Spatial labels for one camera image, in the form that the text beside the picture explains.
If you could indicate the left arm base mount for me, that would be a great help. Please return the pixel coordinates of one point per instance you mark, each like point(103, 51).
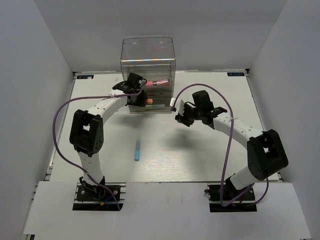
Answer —
point(86, 200)

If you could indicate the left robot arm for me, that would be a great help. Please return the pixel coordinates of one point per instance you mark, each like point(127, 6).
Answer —
point(87, 130)

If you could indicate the left blue table label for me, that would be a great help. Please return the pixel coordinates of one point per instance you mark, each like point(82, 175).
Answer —
point(85, 77)

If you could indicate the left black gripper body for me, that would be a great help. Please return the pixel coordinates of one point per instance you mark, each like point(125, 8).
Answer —
point(139, 100)

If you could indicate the clear acrylic drawer organizer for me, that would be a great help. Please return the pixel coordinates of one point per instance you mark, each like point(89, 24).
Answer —
point(153, 58)

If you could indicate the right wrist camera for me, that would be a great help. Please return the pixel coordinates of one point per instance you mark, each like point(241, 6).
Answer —
point(177, 105)

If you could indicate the green highlighter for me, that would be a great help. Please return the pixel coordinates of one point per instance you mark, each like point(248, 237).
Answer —
point(157, 107)

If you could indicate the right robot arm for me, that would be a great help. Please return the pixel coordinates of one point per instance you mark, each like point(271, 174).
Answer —
point(265, 152)

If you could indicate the right blue table label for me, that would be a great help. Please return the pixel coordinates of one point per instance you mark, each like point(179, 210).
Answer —
point(235, 74)

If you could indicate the blue highlighter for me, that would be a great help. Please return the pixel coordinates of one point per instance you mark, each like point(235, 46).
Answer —
point(137, 151)

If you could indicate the pink capped marker tube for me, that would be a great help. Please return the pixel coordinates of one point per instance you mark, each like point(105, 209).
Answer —
point(161, 82)

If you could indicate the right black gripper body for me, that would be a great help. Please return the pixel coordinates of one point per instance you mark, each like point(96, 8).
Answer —
point(191, 114)

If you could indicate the blue table label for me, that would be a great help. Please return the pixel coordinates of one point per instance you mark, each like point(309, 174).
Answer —
point(235, 74)
point(85, 77)

